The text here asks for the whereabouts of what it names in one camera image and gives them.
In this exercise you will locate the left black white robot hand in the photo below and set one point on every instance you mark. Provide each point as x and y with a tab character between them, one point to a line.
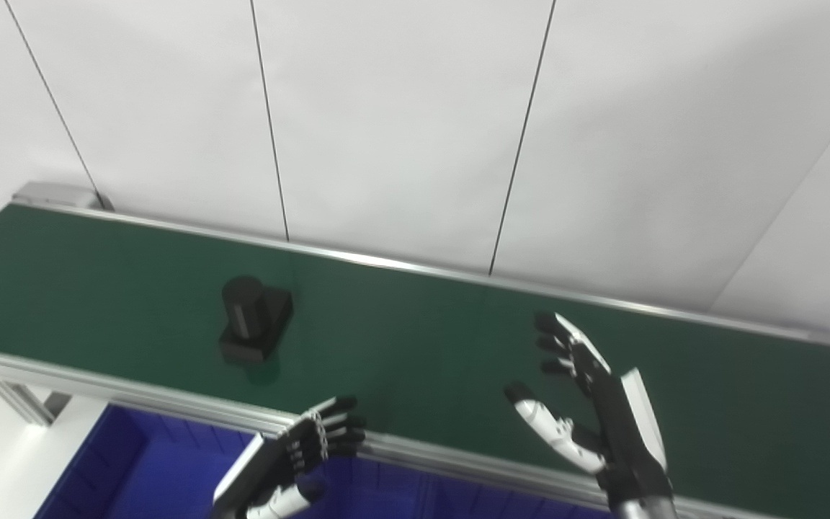
285	454

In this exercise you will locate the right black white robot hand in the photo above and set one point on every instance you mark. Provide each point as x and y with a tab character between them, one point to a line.
624	432

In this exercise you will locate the black cylinder block part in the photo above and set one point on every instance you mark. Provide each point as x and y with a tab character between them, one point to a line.
253	324

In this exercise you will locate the blue plastic bin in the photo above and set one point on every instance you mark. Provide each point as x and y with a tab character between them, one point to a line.
141	476
472	501

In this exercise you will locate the green conveyor belt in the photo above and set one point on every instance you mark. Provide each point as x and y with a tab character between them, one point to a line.
415	339
134	393

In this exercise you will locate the aluminium conveyor leg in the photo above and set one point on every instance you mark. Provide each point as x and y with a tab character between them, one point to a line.
26	400

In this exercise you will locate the grey conveyor end housing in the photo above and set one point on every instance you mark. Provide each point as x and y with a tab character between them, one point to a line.
55	194

